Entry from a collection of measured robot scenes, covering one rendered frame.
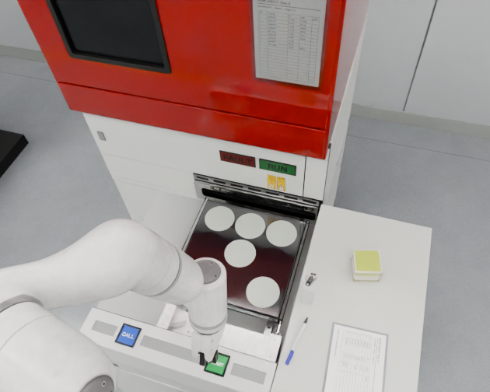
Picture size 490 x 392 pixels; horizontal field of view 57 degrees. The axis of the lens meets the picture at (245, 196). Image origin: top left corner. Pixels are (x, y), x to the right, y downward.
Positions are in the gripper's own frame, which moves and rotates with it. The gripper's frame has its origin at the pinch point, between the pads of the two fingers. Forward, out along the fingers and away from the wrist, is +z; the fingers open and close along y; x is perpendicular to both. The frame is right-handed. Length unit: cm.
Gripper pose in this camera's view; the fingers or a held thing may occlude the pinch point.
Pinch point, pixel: (211, 355)
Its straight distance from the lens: 116.4
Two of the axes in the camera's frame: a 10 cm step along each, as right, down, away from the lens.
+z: -0.1, 7.5, 6.6
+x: 9.5, 2.1, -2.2
